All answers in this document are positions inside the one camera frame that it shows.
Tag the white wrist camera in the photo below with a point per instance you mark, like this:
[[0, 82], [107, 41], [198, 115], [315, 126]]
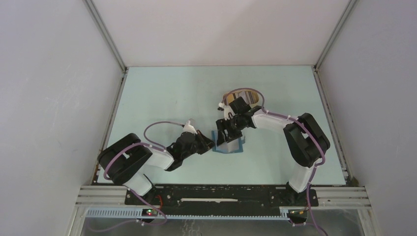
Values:
[[227, 111], [189, 126]]

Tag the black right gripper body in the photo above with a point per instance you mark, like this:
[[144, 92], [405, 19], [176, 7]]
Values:
[[237, 124]]

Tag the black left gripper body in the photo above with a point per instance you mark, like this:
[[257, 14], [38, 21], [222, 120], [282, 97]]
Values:
[[193, 150]]

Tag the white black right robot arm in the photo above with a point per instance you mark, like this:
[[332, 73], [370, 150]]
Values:
[[306, 140]]

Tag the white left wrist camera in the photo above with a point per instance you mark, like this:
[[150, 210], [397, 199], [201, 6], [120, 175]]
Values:
[[189, 126]]

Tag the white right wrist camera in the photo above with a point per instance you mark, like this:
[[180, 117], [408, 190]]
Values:
[[227, 111]]

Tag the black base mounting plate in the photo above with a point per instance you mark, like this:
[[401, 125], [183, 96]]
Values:
[[228, 200]]

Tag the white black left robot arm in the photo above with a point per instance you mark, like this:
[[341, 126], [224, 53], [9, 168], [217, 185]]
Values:
[[123, 160]]

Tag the aluminium frame rail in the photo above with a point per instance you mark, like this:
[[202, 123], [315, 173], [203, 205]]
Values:
[[328, 197]]

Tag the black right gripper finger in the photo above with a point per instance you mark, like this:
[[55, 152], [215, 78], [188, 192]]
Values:
[[234, 134], [222, 137]]

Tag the stack of cards in tray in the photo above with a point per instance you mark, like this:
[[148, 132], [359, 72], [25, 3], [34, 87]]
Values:
[[249, 97]]

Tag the orange card with black stripe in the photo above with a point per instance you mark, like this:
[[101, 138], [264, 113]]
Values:
[[231, 97]]

